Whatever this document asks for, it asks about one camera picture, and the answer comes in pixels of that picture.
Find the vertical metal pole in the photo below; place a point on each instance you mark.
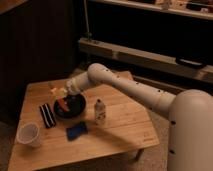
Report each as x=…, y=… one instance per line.
x=88, y=33

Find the orange pepper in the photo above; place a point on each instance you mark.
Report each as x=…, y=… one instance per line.
x=63, y=105

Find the black ceramic cup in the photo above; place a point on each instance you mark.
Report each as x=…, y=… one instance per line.
x=75, y=104

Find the grey metal shelf beam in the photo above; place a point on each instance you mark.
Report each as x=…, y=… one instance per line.
x=144, y=59

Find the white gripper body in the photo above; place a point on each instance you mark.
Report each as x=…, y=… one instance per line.
x=73, y=86

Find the black handle on shelf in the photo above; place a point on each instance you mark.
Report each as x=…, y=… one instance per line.
x=190, y=64

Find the blue sponge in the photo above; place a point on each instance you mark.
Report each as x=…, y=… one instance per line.
x=76, y=131

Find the wooden table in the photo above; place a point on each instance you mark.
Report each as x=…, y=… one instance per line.
x=111, y=123

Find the white plastic cup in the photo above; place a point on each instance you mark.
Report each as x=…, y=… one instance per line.
x=29, y=134

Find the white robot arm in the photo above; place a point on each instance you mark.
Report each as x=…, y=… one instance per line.
x=190, y=144

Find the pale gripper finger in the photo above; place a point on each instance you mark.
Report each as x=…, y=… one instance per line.
x=59, y=93

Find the clear spice shaker bottle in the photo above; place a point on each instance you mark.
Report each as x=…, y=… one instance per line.
x=100, y=112

